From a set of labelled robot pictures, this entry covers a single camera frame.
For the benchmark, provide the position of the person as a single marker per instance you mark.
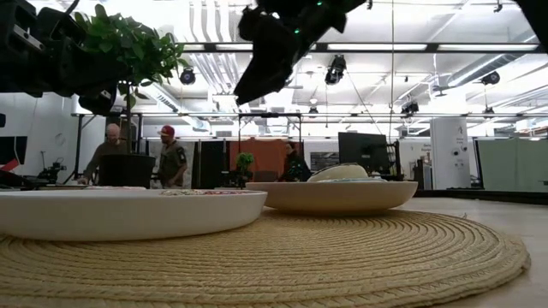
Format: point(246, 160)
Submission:
point(109, 143)
point(171, 160)
point(295, 164)

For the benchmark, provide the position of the black aluminium table frame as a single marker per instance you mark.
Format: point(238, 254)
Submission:
point(492, 196)

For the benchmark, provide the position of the black plant pot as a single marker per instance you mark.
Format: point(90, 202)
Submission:
point(128, 171)

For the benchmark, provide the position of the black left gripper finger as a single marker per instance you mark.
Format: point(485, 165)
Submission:
point(90, 63)
point(90, 81)

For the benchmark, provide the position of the white pillar cabinet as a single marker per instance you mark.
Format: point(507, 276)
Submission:
point(449, 149)

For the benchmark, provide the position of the black overhead frame beam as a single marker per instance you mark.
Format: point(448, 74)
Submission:
point(385, 47)

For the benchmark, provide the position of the red object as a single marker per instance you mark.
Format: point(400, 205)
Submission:
point(8, 166)

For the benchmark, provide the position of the black ceiling spotlight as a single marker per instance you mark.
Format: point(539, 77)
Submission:
point(335, 70)
point(410, 107)
point(490, 78)
point(187, 77)

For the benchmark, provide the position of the orange partition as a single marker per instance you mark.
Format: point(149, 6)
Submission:
point(265, 154)

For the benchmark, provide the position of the black rack frame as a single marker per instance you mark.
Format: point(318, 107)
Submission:
point(269, 115)

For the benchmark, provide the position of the black panel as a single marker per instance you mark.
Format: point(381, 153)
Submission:
point(214, 164)

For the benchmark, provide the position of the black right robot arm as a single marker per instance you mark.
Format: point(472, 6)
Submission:
point(539, 13)

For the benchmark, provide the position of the round woven straw placemat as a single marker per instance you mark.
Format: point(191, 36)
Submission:
point(274, 265)

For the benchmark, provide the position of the white plate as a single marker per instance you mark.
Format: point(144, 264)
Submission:
point(128, 214)

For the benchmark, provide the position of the background black robot arm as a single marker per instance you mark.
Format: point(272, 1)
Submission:
point(51, 171)

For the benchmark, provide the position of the beige plate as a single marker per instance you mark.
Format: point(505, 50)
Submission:
point(334, 199)

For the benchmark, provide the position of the small background plant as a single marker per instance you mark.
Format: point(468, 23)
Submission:
point(245, 160)

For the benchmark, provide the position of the black screen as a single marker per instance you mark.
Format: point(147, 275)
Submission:
point(13, 149)

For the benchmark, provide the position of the large pink frosted donut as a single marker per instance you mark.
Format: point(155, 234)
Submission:
point(115, 187)

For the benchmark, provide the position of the black monitor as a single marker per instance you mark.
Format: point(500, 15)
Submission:
point(363, 149)

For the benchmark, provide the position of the green leafy plant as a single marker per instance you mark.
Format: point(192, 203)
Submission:
point(145, 51)

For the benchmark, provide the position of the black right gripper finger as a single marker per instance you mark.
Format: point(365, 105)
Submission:
point(267, 64)

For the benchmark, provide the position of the green partition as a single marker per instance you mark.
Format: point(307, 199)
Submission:
point(509, 164)

